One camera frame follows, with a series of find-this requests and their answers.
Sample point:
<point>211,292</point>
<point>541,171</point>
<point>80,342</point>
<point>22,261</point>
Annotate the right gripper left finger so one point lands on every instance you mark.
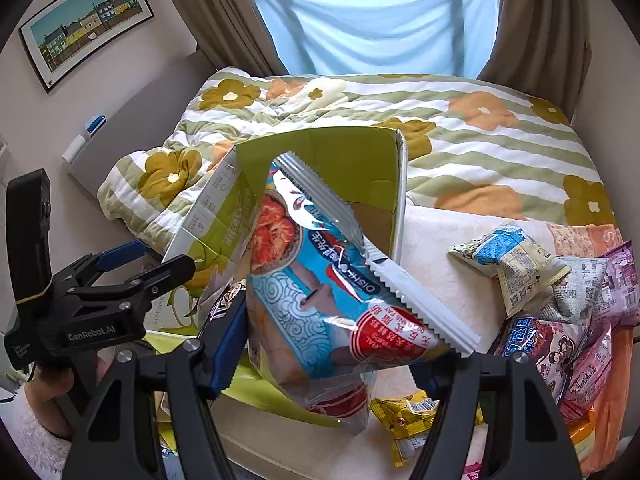
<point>119,438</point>

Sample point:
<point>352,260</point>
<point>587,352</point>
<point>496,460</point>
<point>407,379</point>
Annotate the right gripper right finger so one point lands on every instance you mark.
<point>527,438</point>

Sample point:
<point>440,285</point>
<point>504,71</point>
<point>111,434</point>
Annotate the sponge crunch chocolate bag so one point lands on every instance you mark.
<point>552,346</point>

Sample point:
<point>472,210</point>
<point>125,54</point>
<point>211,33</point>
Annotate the gold snack bag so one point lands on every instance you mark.
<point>409,419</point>

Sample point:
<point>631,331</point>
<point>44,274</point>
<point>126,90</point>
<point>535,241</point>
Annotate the blue cream snack bag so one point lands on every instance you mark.
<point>523,267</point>

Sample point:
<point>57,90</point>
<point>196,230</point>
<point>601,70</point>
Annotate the blue prawn cracker bag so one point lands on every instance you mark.
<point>327,308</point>

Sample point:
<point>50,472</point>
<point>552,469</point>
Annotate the pink snack bag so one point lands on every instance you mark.
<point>589,374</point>

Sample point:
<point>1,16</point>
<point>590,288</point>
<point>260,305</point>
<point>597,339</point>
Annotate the grey newspaper print snack bag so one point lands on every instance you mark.
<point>575,295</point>

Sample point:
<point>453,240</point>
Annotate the purple snack bag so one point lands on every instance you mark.
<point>618,298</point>

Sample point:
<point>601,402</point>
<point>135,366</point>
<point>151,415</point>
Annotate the person's left hand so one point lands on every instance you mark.
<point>41,394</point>

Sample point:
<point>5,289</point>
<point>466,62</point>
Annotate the orange floral towel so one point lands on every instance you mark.
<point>595,435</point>

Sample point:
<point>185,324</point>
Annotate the white folding table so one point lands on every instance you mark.
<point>276,447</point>

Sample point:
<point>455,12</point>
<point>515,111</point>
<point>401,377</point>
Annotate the white blue item on headboard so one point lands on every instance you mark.
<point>94,124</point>

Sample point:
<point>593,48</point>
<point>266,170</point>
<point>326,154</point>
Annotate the grey headboard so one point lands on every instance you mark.
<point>143,122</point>

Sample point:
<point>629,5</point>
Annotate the framed picture of houses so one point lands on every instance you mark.
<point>63,34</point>

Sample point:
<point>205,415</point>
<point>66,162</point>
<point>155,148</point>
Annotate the floral striped quilt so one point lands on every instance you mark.
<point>472,147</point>

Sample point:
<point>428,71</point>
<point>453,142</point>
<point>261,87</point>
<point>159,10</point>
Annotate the green cardboard box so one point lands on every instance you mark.
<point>362,166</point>

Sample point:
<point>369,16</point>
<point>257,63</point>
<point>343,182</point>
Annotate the left brown curtain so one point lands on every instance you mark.
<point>232,33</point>

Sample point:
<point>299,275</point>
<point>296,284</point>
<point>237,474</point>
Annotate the brown curtain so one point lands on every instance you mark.
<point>541,49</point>
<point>232,33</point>

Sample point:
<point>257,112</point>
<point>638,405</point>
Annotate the right brown curtain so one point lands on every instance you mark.
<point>541,49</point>

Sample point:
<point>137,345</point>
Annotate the blue cloth over window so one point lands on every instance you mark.
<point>345,37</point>

